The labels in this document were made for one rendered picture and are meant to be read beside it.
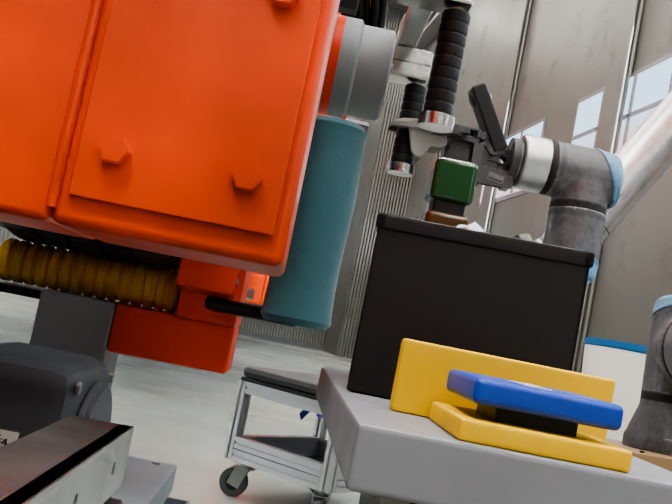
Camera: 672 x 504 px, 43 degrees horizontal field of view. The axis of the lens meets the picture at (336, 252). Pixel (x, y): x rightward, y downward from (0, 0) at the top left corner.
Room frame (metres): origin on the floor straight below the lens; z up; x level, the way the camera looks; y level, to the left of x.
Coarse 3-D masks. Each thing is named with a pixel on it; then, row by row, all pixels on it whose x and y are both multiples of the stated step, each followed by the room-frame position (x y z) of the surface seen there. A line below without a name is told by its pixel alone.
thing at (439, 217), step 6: (432, 210) 0.78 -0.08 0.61; (426, 216) 0.78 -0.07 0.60; (432, 216) 0.77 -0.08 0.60; (438, 216) 0.78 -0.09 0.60; (444, 216) 0.78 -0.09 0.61; (450, 216) 0.78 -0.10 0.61; (456, 216) 0.78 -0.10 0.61; (462, 216) 0.78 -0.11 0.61; (438, 222) 0.78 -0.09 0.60; (444, 222) 0.78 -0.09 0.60; (450, 222) 0.78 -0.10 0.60; (456, 222) 0.78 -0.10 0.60; (462, 222) 0.78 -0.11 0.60
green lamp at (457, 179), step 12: (432, 168) 0.79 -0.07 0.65; (444, 168) 0.77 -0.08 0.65; (456, 168) 0.78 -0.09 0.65; (468, 168) 0.78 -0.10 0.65; (432, 180) 0.78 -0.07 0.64; (444, 180) 0.78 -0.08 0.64; (456, 180) 0.78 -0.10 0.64; (468, 180) 0.78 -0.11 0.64; (432, 192) 0.78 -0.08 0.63; (444, 192) 0.77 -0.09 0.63; (456, 192) 0.78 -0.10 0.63; (468, 192) 0.78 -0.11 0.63; (468, 204) 0.78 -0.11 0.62
